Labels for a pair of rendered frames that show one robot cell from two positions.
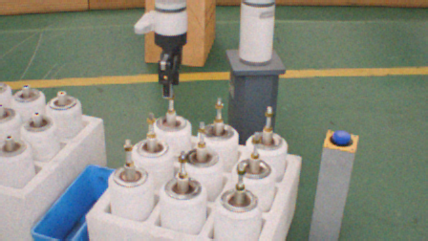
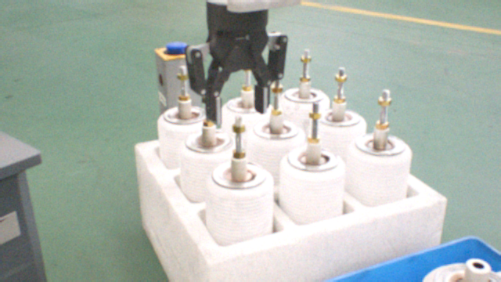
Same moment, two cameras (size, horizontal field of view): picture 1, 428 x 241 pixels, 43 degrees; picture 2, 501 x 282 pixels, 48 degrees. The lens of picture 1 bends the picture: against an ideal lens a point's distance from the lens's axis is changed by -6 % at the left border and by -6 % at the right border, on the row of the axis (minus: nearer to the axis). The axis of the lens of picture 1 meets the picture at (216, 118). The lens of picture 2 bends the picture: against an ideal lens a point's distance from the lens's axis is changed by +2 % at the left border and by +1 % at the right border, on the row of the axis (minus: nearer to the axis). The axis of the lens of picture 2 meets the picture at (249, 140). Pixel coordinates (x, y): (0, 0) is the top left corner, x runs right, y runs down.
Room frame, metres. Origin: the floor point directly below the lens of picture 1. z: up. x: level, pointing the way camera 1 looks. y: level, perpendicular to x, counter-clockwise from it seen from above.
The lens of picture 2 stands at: (1.64, 0.63, 0.63)
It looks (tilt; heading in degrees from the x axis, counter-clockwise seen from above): 25 degrees down; 229
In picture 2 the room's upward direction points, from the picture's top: straight up
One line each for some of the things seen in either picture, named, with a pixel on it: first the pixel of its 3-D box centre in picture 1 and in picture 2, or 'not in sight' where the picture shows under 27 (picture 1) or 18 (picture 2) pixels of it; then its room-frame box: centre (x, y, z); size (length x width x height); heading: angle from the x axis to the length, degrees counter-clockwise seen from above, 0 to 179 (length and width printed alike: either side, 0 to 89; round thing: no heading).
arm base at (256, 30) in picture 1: (256, 31); not in sight; (1.49, -0.10, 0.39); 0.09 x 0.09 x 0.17; 9
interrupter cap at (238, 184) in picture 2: (171, 123); (239, 175); (1.20, 0.11, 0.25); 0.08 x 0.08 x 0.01
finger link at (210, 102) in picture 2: not in sight; (205, 102); (1.25, 0.10, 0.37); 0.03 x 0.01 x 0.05; 171
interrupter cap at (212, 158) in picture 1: (202, 158); (275, 130); (1.06, 0.03, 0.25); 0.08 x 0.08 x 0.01
